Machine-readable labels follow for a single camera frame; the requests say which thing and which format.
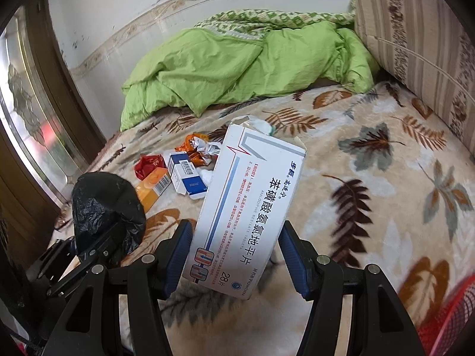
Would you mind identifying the black plastic bag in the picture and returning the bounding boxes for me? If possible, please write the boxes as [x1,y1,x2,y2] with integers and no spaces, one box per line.
[72,172,146,262]

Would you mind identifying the red plastic basket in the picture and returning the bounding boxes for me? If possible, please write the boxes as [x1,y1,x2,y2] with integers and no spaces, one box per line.
[418,274,474,355]

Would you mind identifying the red wrapper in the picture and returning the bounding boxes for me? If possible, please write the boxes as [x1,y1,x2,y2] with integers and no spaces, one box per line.
[134,154,166,180]

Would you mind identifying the orange foil wrapper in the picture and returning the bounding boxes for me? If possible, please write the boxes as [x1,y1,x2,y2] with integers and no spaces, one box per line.
[175,133,222,167]

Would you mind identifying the white blue medicine box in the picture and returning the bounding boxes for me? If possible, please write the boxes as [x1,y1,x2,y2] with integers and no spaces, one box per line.
[182,125,306,300]

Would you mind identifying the leaf patterned bed blanket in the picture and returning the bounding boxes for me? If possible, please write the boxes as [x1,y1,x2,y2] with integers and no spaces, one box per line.
[55,79,475,356]

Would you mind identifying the white crumpled sock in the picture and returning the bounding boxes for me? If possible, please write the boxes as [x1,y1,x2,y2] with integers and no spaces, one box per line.
[243,115,275,136]

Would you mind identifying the orange cream box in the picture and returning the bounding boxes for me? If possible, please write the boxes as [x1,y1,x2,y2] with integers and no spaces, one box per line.
[135,167,172,213]

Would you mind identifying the stained glass door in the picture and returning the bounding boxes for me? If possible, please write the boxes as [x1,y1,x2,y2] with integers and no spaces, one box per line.
[1,7,88,206]

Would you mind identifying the white plastic bottle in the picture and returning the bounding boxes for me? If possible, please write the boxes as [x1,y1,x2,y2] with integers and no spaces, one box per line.
[197,167,213,187]

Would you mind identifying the green quilt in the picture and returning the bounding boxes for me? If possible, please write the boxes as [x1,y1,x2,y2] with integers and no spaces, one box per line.
[120,9,379,131]

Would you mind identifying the small white blue box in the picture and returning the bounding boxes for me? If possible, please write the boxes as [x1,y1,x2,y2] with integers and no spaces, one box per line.
[165,152,208,200]

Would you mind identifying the striped floral headboard cushion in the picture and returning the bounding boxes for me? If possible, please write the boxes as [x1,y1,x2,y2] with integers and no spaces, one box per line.
[355,0,474,151]

